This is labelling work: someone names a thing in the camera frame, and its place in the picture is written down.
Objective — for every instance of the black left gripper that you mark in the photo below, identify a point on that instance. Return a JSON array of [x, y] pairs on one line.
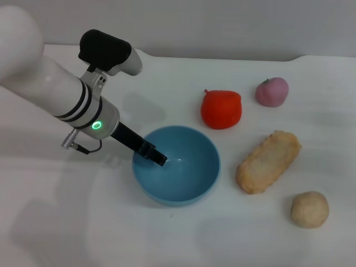
[[126, 136]]

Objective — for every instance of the round beige bread bun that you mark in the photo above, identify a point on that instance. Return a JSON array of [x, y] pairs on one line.
[[310, 210]]

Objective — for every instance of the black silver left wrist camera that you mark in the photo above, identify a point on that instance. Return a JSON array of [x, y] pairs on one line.
[[105, 50]]

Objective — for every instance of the blue bowl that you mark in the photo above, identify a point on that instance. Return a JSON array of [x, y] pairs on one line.
[[189, 178]]

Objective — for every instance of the red tomato toy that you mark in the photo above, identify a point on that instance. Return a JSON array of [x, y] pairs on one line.
[[221, 109]]

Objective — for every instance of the long toasted bread loaf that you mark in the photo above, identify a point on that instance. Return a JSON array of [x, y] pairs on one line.
[[267, 164]]

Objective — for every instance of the pink peach toy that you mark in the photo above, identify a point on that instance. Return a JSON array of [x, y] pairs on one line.
[[271, 91]]

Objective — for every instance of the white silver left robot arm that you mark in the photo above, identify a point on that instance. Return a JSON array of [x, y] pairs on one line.
[[50, 83]]

